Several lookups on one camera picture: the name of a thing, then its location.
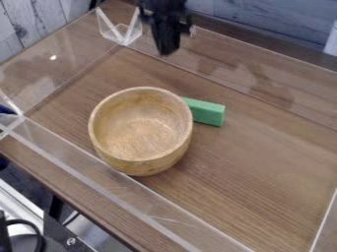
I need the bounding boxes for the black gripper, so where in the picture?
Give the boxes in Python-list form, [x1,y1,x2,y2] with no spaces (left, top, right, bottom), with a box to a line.
[137,0,193,55]

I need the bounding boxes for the green rectangular block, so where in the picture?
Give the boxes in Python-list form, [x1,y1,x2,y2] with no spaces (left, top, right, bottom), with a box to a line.
[183,97,226,127]

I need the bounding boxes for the brown wooden bowl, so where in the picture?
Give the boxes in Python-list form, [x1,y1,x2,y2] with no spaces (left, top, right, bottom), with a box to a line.
[88,87,194,176]

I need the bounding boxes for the blue object at left edge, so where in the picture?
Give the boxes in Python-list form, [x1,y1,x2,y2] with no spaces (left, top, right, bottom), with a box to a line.
[0,104,18,115]

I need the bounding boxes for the clear acrylic tray walls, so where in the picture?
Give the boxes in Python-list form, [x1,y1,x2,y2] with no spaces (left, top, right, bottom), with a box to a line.
[0,0,337,252]

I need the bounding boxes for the black cable loop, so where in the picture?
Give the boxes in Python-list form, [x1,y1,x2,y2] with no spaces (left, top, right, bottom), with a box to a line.
[4,219,47,252]

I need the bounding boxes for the black metal table bracket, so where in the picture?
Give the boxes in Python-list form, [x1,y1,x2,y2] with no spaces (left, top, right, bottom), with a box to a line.
[42,196,96,252]

